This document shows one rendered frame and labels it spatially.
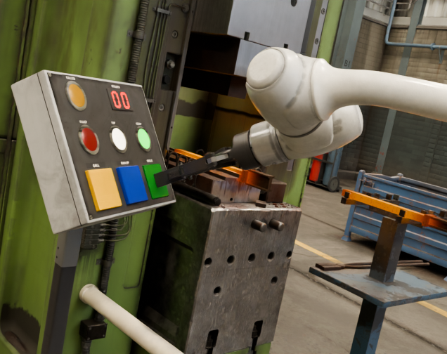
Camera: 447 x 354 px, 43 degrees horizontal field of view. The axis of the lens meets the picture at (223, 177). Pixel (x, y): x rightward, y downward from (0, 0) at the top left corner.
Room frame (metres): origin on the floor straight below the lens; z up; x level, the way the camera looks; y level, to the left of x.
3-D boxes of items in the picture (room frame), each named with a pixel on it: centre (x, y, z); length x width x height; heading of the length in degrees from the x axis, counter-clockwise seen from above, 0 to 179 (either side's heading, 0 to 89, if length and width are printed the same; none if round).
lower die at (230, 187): (1.76, 0.10, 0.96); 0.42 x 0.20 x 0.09; 44
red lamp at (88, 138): (1.04, 0.26, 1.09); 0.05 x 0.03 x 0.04; 134
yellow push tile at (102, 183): (1.02, 0.21, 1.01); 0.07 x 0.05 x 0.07; 159
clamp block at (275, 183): (1.78, -0.13, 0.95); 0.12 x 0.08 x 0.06; 44
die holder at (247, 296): (1.81, 0.07, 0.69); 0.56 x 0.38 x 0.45; 44
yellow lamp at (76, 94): (1.05, 0.30, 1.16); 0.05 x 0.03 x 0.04; 134
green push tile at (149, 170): (1.21, 0.15, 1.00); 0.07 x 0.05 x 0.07; 159
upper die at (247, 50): (1.76, 0.10, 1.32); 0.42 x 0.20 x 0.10; 44
